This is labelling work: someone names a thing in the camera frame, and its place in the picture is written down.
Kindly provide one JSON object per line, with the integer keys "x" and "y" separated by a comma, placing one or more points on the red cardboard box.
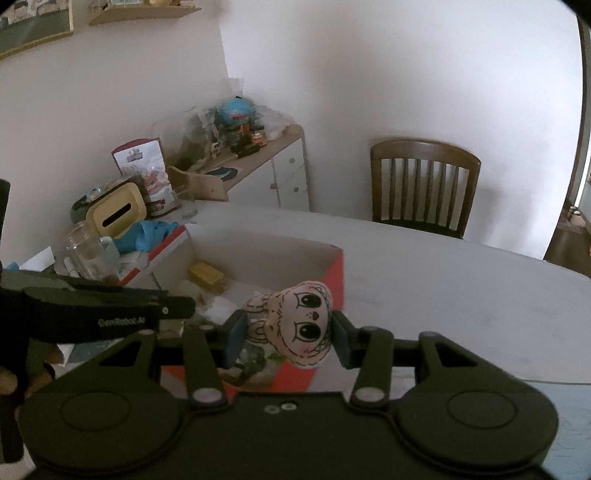
{"x": 334, "y": 281}

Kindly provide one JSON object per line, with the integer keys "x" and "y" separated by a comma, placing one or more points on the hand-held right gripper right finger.
{"x": 344, "y": 339}

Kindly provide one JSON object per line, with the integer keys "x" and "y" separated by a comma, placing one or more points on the beige green tissue box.
{"x": 115, "y": 207}

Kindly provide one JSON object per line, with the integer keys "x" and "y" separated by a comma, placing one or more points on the white sideboard cabinet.
{"x": 281, "y": 175}

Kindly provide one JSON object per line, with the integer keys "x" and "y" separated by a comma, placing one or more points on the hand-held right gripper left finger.
{"x": 235, "y": 339}

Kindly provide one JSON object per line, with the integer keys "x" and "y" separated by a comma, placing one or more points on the white red snack bag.
{"x": 147, "y": 170}

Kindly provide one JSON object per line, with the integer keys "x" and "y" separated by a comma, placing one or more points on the wooden slat-back chair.
{"x": 425, "y": 184}

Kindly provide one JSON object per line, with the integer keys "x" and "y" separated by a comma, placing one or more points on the light blue table mat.
{"x": 570, "y": 429}

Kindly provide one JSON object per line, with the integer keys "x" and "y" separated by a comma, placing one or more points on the blue round plush toy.
{"x": 236, "y": 110}

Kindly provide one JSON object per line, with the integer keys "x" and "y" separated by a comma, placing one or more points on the drinking glass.
{"x": 188, "y": 205}

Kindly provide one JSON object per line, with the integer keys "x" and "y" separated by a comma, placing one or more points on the blue cloth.
{"x": 147, "y": 235}

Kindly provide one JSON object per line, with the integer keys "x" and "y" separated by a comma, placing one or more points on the glass jar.
{"x": 85, "y": 251}

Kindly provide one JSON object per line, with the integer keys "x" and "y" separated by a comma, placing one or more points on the wooden wall shelf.
{"x": 138, "y": 14}

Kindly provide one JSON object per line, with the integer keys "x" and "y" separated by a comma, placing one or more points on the person's left hand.
{"x": 37, "y": 376}

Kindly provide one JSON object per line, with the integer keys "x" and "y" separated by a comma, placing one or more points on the large framed picture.
{"x": 32, "y": 27}

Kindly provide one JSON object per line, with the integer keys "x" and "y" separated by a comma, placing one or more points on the yellow block toy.
{"x": 207, "y": 276}

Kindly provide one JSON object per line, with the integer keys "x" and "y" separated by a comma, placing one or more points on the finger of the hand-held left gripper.
{"x": 173, "y": 307}

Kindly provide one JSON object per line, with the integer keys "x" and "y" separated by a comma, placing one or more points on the clear plastic bag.
{"x": 184, "y": 134}

